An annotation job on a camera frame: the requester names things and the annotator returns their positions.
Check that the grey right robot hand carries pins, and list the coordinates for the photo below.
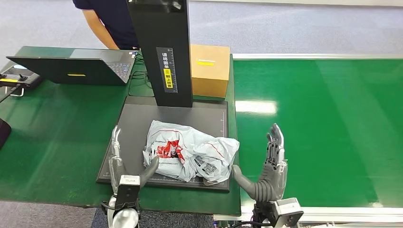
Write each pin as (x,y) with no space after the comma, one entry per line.
(274,179)

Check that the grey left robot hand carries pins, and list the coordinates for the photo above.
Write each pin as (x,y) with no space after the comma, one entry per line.
(117,166)

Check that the white plastic mailer package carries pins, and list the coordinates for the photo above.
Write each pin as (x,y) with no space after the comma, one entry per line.
(189,151)

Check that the person's forearm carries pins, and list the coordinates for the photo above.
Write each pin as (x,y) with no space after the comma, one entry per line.
(99,30)

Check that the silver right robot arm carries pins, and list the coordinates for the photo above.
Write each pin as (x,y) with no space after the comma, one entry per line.
(263,214)

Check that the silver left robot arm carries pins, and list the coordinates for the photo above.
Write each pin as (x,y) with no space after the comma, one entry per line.
(124,218)

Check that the green conveyor belt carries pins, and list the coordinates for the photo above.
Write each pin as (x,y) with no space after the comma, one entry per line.
(330,94)

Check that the brown cardboard box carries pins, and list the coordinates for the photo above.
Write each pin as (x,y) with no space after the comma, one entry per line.
(209,77)

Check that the dark open laptop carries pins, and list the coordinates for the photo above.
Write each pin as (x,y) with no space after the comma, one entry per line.
(75,66)

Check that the black rounded object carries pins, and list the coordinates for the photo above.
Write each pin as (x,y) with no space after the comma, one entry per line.
(4,132)

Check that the black scanner column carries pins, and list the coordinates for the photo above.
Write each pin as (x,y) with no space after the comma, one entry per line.
(151,41)

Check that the black joystick remote controller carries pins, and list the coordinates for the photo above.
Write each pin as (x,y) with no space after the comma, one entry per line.
(17,78)

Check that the person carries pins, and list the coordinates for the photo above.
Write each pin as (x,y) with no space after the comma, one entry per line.
(121,22)

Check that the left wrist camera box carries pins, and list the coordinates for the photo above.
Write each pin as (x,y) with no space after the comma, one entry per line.
(127,193)

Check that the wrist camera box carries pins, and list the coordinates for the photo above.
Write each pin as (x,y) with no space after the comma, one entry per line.
(127,193)
(288,210)

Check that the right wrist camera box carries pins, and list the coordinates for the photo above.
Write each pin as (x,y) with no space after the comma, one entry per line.
(288,210)

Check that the black scanner base plate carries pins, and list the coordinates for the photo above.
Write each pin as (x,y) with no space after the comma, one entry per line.
(135,126)

